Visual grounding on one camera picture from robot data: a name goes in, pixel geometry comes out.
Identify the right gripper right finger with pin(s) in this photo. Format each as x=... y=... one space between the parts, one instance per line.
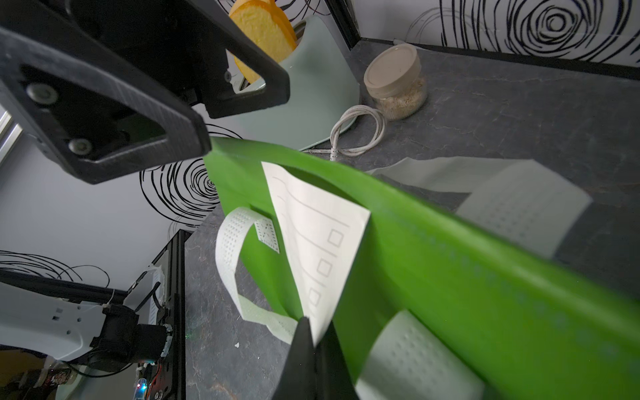
x=315 y=371

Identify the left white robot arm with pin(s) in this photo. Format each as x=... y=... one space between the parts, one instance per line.
x=105 y=337

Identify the white paper receipt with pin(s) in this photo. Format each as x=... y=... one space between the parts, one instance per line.
x=321 y=234

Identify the front yellow toast slice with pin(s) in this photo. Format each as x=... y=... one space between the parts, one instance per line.
x=267 y=27

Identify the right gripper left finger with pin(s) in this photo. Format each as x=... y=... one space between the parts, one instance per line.
x=109 y=88

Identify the mint green toaster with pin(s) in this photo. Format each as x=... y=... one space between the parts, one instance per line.
x=323 y=88

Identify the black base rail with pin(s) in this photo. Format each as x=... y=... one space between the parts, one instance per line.
x=159 y=298

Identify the jar with beige lid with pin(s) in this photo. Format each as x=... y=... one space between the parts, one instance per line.
x=395 y=82

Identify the yellow toast slice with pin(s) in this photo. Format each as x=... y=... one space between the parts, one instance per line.
x=237 y=4
x=267 y=27

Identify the green bag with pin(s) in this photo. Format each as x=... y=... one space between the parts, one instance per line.
x=452 y=291

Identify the rear yellow toast slice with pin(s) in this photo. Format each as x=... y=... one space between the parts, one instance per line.
x=237 y=4

